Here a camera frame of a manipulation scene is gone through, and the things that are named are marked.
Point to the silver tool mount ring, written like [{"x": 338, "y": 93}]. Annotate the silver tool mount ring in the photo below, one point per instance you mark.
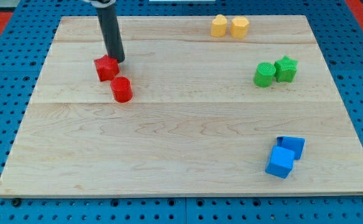
[{"x": 100, "y": 3}]

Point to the blue cube block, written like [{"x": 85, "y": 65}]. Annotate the blue cube block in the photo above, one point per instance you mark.
[{"x": 280, "y": 162}]

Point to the green cylinder block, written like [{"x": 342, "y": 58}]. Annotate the green cylinder block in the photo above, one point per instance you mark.
[{"x": 264, "y": 74}]

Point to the red star block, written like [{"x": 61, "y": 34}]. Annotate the red star block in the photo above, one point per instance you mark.
[{"x": 107, "y": 68}]

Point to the green star block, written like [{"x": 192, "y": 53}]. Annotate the green star block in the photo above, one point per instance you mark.
[{"x": 286, "y": 69}]

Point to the light wooden board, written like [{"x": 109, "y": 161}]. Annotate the light wooden board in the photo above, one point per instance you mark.
[{"x": 197, "y": 124}]

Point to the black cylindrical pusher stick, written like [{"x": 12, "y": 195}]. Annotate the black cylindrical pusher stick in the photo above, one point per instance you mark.
[{"x": 110, "y": 30}]

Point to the yellow hexagon block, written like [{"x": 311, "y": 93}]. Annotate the yellow hexagon block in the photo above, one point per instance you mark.
[{"x": 239, "y": 27}]

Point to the red cylinder block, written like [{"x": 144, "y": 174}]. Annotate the red cylinder block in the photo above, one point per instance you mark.
[{"x": 121, "y": 89}]

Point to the yellow heart block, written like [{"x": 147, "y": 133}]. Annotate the yellow heart block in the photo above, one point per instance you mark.
[{"x": 218, "y": 26}]

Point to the blue crescent block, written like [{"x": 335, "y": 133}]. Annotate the blue crescent block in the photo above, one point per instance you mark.
[{"x": 295, "y": 144}]

